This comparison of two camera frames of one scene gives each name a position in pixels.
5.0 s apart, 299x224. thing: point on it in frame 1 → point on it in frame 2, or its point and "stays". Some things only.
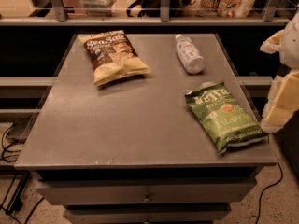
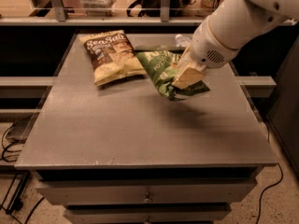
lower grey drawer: x=147 y=216 stays
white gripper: x=291 y=47 → x=209 y=49
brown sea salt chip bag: x=112 y=57 stays
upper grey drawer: x=147 y=192 stays
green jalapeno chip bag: x=224 y=119 → x=162 y=65
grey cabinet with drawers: x=134 y=150 stays
